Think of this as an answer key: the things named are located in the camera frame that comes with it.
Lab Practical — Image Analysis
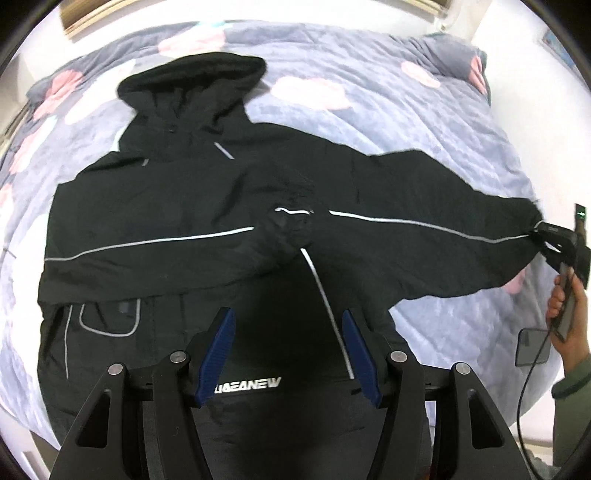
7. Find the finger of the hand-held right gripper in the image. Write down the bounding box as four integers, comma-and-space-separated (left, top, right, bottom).
529, 222, 563, 254

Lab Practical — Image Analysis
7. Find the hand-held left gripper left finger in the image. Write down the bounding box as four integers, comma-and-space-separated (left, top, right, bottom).
48, 308, 237, 480

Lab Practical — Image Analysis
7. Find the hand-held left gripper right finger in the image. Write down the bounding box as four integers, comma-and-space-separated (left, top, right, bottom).
340, 308, 539, 480

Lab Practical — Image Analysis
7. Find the black hooded jacket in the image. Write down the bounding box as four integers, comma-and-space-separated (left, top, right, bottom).
37, 52, 549, 480

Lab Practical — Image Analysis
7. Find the person's right forearm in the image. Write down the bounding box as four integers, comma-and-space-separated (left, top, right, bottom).
551, 354, 591, 464

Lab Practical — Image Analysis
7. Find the person's right hand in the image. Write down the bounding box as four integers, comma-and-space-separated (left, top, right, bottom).
546, 272, 591, 372

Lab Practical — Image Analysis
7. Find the black smartphone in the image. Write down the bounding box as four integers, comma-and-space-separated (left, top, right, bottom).
514, 327, 553, 368

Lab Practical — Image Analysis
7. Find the grey floral pillow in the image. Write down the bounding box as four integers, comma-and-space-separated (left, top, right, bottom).
406, 34, 491, 99

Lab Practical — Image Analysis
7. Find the grey floral blanket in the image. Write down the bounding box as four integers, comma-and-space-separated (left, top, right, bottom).
0, 21, 555, 446

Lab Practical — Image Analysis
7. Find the black cable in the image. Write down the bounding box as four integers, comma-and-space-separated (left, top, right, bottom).
517, 318, 561, 446

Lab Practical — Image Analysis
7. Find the colourful wall map poster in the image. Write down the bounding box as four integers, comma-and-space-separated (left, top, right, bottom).
539, 28, 574, 61

